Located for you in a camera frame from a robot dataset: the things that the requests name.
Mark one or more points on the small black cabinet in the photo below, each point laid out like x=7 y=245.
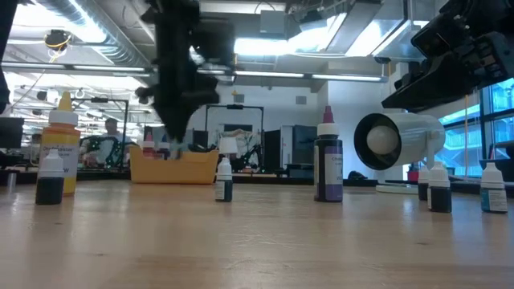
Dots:
x=201 y=140

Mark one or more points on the white shade lamp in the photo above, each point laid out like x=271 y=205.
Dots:
x=228 y=145

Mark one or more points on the long ceiling light strip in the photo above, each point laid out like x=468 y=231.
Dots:
x=269 y=74

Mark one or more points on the black aluminium table frame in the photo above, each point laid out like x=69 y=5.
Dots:
x=249 y=180

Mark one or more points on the large yellow food coloring bottle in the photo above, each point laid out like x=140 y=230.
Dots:
x=60 y=140

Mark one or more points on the grey ceiling box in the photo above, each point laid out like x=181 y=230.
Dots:
x=273 y=22

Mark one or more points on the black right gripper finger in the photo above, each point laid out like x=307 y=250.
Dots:
x=437 y=84

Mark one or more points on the person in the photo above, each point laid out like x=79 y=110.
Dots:
x=111 y=125

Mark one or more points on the black chair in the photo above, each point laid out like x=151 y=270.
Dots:
x=511 y=168

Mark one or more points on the large purple food coloring bottle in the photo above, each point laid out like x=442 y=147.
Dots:
x=327 y=168

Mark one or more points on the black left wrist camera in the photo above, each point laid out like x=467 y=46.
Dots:
x=214 y=42

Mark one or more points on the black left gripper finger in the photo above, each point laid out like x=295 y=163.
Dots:
x=184 y=118
x=166 y=118

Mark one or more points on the black monitor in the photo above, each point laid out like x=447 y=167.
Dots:
x=273 y=140
x=10 y=132

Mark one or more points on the small blue food coloring bottle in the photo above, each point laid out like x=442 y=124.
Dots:
x=493 y=196

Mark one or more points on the white draped sheet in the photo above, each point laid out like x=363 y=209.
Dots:
x=247 y=138

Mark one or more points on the silver ventilation duct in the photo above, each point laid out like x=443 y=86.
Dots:
x=112 y=48

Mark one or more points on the grey wall panel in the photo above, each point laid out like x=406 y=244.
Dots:
x=239 y=98
x=301 y=100

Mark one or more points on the black track spotlight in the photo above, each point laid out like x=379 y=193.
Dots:
x=42 y=95

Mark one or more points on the yellow plastic bin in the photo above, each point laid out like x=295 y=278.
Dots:
x=172 y=172

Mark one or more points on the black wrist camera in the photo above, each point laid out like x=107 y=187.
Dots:
x=214 y=42
x=437 y=36

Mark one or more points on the grey metal post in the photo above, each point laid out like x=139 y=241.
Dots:
x=12 y=182

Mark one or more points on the black arched bracket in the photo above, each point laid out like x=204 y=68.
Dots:
x=356 y=175

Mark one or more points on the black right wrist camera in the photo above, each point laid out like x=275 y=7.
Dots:
x=437 y=36

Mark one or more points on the red container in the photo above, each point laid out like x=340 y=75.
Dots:
x=413 y=176

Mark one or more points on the small dark food coloring bottle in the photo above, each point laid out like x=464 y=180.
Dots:
x=178 y=150
x=422 y=188
x=439 y=196
x=50 y=188

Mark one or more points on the small green food coloring bottle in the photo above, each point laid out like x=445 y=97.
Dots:
x=224 y=188

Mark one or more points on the black dome camera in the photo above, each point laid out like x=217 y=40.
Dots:
x=382 y=60

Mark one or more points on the black gantry frame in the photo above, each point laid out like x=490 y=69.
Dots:
x=100 y=100
x=241 y=107

